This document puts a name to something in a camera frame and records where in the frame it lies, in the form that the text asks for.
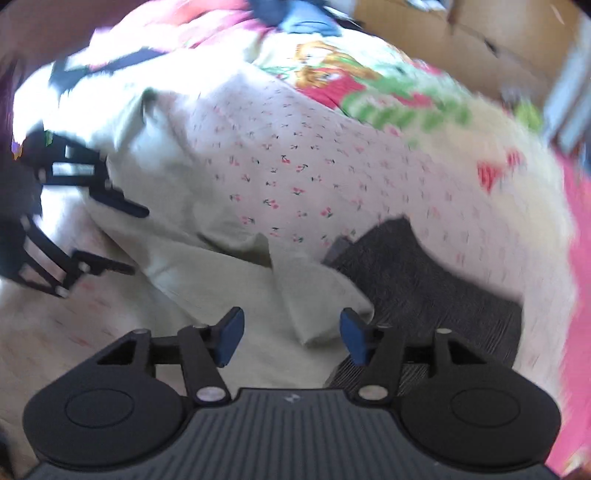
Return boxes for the blue clothes pile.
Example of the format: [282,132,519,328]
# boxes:
[247,0,362,37]

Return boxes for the dark grey folded clothes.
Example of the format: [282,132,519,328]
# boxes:
[324,217,522,368]

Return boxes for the light green pants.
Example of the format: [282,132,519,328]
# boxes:
[87,89,374,389]

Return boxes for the dark navy garment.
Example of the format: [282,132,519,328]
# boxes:
[48,45,170,93]

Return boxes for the cherry print bed sheet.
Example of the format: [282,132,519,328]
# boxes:
[0,0,591,480]

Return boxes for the wooden wardrobe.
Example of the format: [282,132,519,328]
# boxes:
[355,0,587,107]

